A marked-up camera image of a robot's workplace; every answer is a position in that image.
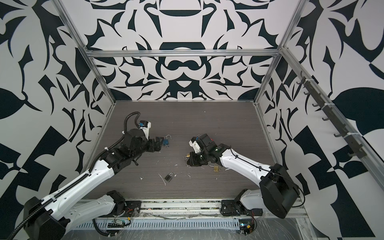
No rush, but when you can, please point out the aluminium mounting rail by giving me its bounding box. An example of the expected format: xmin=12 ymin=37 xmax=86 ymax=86
xmin=74 ymin=197 xmax=308 ymax=220

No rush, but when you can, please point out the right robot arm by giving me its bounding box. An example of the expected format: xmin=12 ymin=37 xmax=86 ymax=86
xmin=187 ymin=134 xmax=301 ymax=219

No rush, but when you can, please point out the left green circuit board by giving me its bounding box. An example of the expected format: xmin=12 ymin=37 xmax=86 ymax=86
xmin=108 ymin=218 xmax=131 ymax=228

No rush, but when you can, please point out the black padlock with keys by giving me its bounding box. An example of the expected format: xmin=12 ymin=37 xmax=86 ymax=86
xmin=159 ymin=173 xmax=175 ymax=186

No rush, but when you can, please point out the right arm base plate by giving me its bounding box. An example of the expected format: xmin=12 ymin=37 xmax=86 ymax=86
xmin=220 ymin=200 xmax=264 ymax=217

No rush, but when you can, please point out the white slotted cable duct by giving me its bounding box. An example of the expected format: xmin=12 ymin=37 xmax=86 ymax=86
xmin=71 ymin=218 xmax=241 ymax=231

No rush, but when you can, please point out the green circuit board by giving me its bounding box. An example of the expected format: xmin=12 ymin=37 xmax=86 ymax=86
xmin=239 ymin=220 xmax=257 ymax=235
xmin=108 ymin=218 xmax=131 ymax=228

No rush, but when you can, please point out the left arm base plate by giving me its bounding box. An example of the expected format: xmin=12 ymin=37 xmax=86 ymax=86
xmin=117 ymin=201 xmax=142 ymax=217

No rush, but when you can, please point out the blue padlock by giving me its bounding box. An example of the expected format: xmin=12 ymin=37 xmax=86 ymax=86
xmin=163 ymin=135 xmax=172 ymax=148

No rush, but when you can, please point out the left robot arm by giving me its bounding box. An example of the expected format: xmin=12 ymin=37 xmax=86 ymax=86
xmin=8 ymin=112 xmax=163 ymax=240

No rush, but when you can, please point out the right green circuit board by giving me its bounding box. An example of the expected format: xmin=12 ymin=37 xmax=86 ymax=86
xmin=239 ymin=220 xmax=257 ymax=235

